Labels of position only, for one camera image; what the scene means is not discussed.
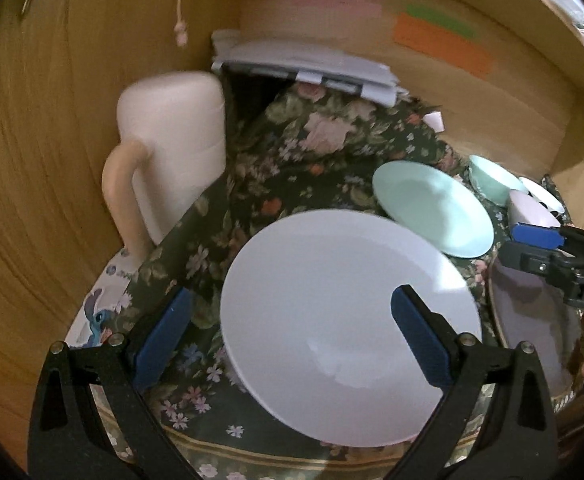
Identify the cartoon printed mat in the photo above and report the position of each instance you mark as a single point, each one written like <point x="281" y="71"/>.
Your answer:
<point x="97" y="310"/>

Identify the small paper box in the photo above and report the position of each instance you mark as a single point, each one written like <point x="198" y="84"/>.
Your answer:
<point x="433" y="120"/>

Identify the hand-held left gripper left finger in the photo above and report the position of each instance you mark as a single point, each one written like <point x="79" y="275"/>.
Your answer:
<point x="164" y="340"/>

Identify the floral tablecloth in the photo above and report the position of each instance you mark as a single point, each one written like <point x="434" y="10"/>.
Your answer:
<point x="272" y="170"/>

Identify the stack of papers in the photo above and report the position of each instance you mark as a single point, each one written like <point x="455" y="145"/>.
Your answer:
<point x="292" y="57"/>

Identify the mint green bowl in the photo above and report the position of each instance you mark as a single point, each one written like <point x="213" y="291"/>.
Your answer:
<point x="494" y="175"/>

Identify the green sticky note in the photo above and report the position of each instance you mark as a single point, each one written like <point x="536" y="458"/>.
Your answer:
<point x="437" y="17"/>

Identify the large white plate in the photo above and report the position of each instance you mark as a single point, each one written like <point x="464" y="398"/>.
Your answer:
<point x="322" y="310"/>

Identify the mint green plate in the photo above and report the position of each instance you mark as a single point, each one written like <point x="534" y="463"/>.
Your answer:
<point x="432" y="205"/>

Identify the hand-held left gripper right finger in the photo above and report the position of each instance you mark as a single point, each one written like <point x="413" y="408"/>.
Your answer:
<point x="419" y="340"/>

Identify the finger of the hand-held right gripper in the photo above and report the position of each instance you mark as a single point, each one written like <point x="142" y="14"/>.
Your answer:
<point x="524" y="257"/>
<point x="534" y="235"/>

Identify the orange sticky note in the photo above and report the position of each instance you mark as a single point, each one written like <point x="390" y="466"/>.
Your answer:
<point x="437" y="45"/>

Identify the white spotted bowl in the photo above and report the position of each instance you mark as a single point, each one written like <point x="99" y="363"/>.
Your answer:
<point x="542" y="191"/>

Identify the white pitcher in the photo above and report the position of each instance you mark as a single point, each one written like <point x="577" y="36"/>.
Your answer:
<point x="172" y="135"/>

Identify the dark glossy round tray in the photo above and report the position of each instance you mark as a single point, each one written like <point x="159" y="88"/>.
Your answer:
<point x="527" y="320"/>

